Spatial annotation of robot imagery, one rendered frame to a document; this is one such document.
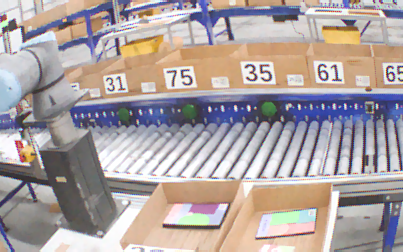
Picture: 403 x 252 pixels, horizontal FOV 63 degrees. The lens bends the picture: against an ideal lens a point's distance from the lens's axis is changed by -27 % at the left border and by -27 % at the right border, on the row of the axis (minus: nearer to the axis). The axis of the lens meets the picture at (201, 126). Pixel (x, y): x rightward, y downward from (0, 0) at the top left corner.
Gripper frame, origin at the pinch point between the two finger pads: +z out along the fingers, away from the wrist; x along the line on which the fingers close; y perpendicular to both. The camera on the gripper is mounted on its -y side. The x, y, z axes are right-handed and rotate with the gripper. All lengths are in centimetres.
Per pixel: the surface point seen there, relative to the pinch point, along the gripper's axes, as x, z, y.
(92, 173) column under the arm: 78, -9, 6
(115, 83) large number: 36, 70, -43
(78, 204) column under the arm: 73, -13, 18
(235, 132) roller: 105, 64, -13
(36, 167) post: 2.4, 31.0, 6.9
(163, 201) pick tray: 97, 7, 14
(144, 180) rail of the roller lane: 79, 27, 8
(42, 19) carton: -474, 461, -328
